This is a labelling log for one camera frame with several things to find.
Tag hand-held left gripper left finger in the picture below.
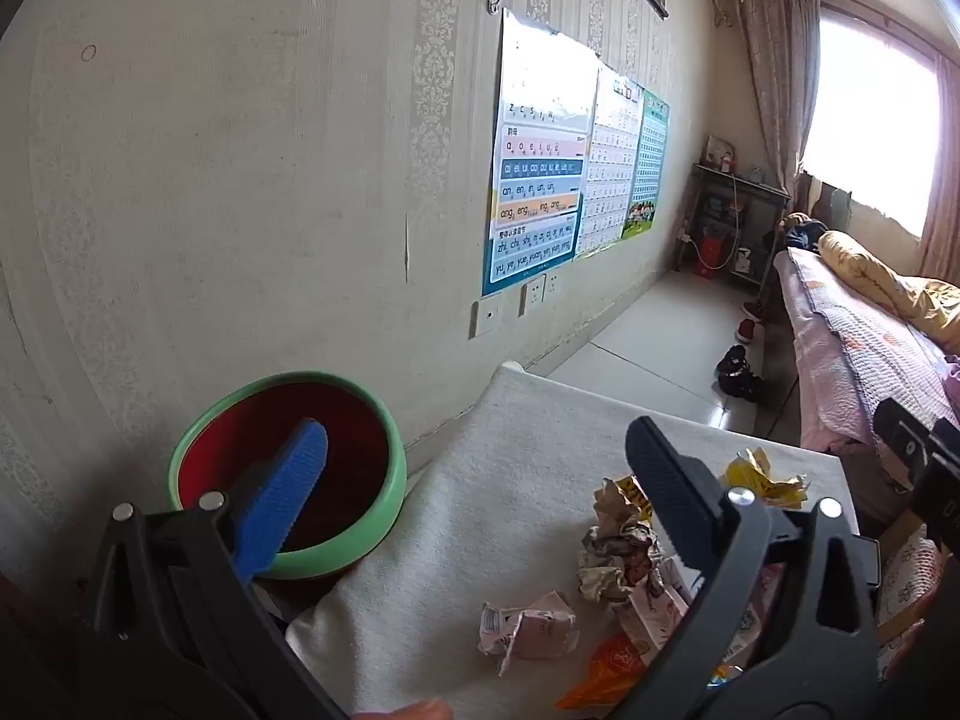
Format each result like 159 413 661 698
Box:
79 418 353 720

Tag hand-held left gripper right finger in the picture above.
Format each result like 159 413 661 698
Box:
600 415 882 720

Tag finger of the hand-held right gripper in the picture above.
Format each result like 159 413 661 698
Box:
874 396 935 488

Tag yellow snack wrapper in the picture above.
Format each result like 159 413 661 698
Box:
615 475 655 527

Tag green bin with red inside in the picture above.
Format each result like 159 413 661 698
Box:
166 370 408 581

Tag brown paper wrapper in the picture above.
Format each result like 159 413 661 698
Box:
576 476 662 605

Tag yellow carton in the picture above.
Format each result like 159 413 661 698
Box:
720 448 815 509

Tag pink snack packet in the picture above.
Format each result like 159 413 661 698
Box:
619 559 702 665

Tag white milk carton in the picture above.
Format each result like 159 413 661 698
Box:
720 600 782 672

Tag pink carton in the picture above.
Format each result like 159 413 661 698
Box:
478 591 580 677

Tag orange snack wrapper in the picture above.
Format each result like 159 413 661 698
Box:
555 630 647 712

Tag bed with pink sheet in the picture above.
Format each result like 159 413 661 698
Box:
772 247 960 458

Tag floral cushion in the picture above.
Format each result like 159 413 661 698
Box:
877 525 947 676

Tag pair of black shoes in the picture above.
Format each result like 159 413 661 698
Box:
716 345 767 401

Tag yellow quilt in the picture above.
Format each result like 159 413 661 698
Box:
817 231 960 353

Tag red bucket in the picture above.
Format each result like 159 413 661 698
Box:
690 232 728 277

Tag dark clothes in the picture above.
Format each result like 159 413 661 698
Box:
784 214 830 252

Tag dark metal rack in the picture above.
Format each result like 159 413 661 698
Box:
675 161 792 293

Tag window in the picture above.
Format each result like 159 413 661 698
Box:
802 7 947 237

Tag patterned curtain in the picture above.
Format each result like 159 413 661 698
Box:
739 0 824 200

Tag green chart wall poster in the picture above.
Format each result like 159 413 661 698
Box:
621 90 671 241

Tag white chart wall poster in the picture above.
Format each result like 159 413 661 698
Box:
574 64 646 262

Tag blue bordered wall poster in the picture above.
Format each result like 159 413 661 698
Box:
481 9 601 297

